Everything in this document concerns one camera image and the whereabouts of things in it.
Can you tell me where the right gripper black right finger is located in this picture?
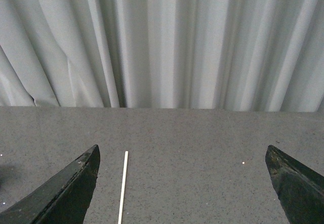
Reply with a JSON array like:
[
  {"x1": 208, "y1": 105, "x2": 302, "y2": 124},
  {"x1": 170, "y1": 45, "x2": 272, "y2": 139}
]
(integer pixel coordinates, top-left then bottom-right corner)
[{"x1": 265, "y1": 145, "x2": 323, "y2": 223}]

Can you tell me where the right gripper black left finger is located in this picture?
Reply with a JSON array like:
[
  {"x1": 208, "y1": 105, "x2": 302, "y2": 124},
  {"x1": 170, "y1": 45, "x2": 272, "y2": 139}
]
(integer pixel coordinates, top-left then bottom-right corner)
[{"x1": 1, "y1": 145, "x2": 100, "y2": 223}]

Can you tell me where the white chopstick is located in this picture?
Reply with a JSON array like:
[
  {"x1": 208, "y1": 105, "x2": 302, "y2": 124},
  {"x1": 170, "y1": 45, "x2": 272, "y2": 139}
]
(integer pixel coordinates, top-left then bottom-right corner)
[{"x1": 117, "y1": 151, "x2": 129, "y2": 224}]

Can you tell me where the grey curtain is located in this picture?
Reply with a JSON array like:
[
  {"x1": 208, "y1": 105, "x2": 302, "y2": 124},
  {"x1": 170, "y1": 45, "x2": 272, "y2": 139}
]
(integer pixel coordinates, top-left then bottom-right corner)
[{"x1": 1, "y1": 0, "x2": 323, "y2": 112}]

